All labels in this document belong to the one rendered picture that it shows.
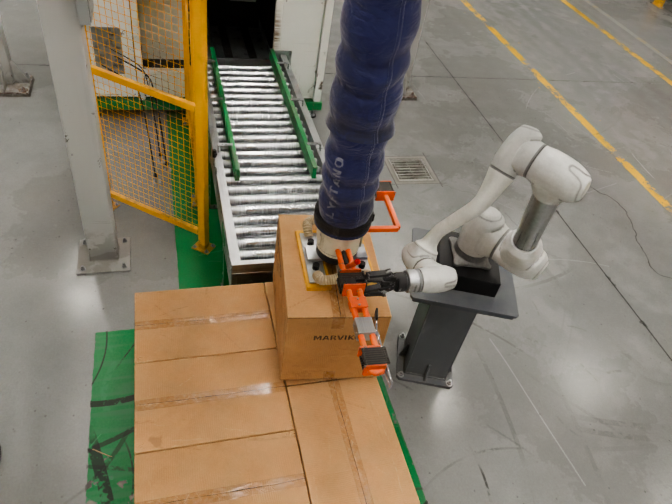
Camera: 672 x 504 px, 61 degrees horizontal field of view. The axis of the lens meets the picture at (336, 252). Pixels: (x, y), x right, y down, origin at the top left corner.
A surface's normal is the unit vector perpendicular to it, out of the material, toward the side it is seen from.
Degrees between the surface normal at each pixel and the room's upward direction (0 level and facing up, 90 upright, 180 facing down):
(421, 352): 90
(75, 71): 90
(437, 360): 90
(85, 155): 92
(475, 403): 0
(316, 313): 0
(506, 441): 0
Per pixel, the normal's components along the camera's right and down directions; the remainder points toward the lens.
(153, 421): 0.14, -0.72
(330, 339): 0.13, 0.69
